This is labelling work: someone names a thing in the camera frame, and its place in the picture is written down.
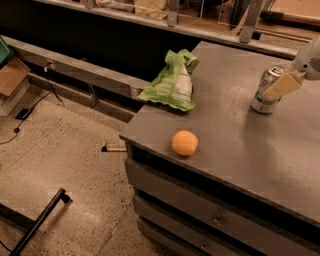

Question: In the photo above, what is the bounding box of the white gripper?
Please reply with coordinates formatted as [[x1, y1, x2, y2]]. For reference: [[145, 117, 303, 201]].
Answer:
[[262, 37, 320, 101]]

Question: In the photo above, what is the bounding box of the silver green 7up can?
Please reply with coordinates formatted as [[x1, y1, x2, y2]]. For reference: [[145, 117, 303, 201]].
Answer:
[[250, 64, 288, 115]]

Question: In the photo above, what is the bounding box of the green rice chip bag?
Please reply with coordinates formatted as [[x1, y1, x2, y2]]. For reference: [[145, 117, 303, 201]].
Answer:
[[138, 49, 199, 112]]

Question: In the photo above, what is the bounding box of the grey drawer cabinet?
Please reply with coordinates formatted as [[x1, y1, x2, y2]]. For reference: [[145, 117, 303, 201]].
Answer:
[[122, 42, 320, 256]]

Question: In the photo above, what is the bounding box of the orange fruit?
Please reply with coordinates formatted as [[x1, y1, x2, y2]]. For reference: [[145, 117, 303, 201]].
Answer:
[[172, 130, 198, 156]]

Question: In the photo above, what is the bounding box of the small wooden stick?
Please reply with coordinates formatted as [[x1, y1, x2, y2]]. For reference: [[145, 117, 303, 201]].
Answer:
[[101, 142, 127, 152]]

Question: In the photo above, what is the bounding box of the brown cardboard box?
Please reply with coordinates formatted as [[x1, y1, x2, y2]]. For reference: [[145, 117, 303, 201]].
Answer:
[[0, 57, 30, 116]]

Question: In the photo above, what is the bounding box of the green plastic bin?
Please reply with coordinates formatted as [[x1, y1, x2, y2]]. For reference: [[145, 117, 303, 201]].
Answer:
[[0, 36, 14, 67]]

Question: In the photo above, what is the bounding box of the black metal stand leg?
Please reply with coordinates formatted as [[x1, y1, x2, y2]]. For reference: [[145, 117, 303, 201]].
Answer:
[[0, 188, 72, 256]]

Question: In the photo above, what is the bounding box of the grey metal ledge rail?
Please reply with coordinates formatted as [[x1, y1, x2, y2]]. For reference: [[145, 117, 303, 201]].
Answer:
[[3, 36, 147, 122]]

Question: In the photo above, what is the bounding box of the black power adapter with cable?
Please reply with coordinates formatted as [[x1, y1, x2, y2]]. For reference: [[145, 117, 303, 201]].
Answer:
[[0, 80, 63, 145]]

